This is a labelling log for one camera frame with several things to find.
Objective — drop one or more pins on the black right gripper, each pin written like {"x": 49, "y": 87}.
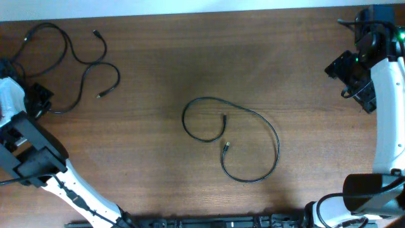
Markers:
{"x": 336, "y": 69}

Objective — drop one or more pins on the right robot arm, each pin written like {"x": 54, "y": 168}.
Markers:
{"x": 374, "y": 77}

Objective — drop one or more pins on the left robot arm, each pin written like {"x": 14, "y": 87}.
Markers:
{"x": 34, "y": 157}

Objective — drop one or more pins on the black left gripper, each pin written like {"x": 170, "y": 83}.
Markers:
{"x": 42, "y": 98}

